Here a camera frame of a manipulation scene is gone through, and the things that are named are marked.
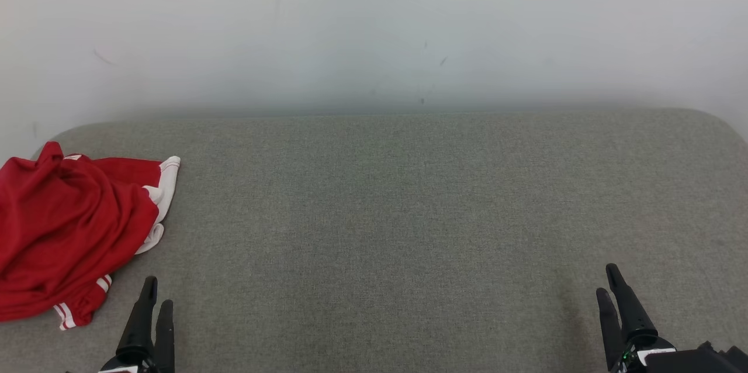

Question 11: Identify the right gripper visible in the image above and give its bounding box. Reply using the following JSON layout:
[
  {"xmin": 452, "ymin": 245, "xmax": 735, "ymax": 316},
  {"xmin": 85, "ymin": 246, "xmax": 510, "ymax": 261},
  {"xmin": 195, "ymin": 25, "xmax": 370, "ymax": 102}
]
[{"xmin": 596, "ymin": 264, "xmax": 748, "ymax": 373}]

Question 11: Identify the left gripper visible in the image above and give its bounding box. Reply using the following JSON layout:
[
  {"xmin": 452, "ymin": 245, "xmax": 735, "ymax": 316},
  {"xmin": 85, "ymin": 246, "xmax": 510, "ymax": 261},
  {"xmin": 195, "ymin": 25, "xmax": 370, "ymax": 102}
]
[{"xmin": 99, "ymin": 277, "xmax": 175, "ymax": 373}]

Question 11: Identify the red shorts white side stripe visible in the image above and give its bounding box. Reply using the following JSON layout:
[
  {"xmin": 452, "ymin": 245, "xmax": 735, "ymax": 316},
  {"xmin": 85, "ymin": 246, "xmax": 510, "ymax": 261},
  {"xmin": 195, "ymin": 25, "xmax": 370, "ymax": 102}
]
[{"xmin": 0, "ymin": 141, "xmax": 181, "ymax": 257}]

